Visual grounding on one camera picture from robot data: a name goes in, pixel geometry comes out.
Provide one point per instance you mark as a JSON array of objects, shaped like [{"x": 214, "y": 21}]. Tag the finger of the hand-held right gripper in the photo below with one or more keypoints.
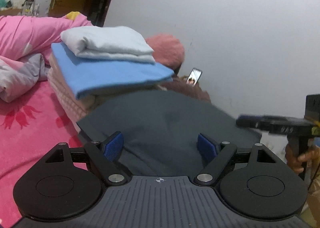
[{"x": 250, "y": 121}]

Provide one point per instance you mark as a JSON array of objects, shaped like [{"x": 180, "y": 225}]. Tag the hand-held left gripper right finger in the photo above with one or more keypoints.
[{"x": 207, "y": 146}]

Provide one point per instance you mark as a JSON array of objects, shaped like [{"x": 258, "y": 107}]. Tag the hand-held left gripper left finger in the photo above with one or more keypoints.
[{"x": 113, "y": 146}]

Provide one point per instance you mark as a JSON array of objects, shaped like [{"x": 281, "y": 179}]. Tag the dark grey pants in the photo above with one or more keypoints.
[{"x": 162, "y": 123}]

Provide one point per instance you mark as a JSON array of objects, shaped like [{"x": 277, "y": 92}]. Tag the stack of folded clothes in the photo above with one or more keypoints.
[{"x": 100, "y": 73}]

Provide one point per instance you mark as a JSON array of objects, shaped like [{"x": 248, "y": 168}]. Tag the person's right hand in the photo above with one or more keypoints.
[{"x": 297, "y": 163}]

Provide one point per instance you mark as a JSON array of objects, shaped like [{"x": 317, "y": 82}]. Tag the pink floral blanket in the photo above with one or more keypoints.
[{"x": 30, "y": 130}]

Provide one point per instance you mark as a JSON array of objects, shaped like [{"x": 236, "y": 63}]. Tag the pink patterned quilt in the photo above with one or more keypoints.
[{"x": 25, "y": 33}]

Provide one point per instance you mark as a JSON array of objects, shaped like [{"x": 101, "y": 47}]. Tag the group of small bottles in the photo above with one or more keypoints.
[{"x": 31, "y": 5}]

